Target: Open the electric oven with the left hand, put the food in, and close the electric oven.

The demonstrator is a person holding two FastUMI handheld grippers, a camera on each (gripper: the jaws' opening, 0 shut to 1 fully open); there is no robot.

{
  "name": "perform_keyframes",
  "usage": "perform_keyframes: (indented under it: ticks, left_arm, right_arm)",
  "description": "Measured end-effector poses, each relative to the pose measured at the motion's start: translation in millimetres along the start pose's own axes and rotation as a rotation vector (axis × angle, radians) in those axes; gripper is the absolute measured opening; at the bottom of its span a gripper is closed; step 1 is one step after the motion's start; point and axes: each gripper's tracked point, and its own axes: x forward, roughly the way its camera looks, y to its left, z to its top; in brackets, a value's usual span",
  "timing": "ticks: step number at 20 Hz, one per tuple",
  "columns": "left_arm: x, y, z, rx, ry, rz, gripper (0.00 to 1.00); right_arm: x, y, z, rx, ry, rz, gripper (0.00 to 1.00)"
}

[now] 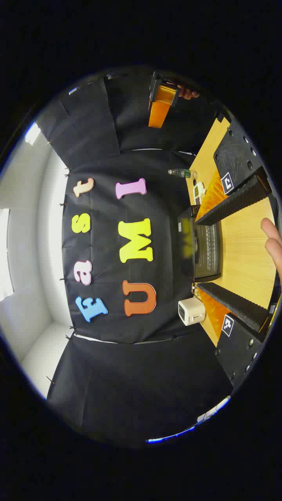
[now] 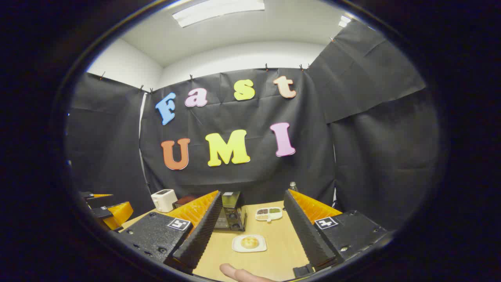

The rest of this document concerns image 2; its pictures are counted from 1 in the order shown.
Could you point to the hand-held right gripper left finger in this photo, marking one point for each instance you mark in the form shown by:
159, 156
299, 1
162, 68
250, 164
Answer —
201, 231

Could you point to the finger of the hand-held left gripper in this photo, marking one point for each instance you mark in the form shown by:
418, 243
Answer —
119, 215
100, 201

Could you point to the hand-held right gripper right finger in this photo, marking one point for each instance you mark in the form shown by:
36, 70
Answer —
307, 235

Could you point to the black electric oven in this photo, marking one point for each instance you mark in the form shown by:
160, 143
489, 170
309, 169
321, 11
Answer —
231, 219

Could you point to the yellow steamed bun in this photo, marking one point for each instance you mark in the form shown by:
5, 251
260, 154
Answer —
249, 242

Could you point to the white square plate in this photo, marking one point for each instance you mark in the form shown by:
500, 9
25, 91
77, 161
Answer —
236, 244

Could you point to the white divided snack plate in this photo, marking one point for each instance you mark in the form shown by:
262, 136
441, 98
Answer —
269, 213

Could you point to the white toaster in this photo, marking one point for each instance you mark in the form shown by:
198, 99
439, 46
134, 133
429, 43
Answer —
163, 200

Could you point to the clear water bottle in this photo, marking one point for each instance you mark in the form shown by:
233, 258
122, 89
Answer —
293, 186

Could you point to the black backdrop cloth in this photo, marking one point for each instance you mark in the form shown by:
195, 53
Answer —
235, 172

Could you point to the small ceiling light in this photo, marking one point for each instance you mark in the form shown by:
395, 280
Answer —
344, 21

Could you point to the long ceiling light panel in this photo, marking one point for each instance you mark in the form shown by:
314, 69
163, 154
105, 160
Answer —
219, 9

